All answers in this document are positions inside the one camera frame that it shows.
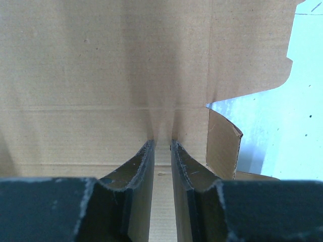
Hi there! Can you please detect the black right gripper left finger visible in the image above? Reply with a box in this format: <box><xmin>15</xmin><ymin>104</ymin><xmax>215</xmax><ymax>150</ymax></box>
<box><xmin>1</xmin><ymin>140</ymin><xmax>154</xmax><ymax>241</ymax></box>

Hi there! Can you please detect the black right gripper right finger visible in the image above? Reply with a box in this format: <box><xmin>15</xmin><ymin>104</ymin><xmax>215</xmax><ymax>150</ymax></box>
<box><xmin>171</xmin><ymin>140</ymin><xmax>322</xmax><ymax>241</ymax></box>

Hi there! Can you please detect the brown cardboard box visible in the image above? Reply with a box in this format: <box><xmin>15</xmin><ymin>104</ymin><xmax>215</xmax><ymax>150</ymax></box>
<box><xmin>0</xmin><ymin>0</ymin><xmax>306</xmax><ymax>242</ymax></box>

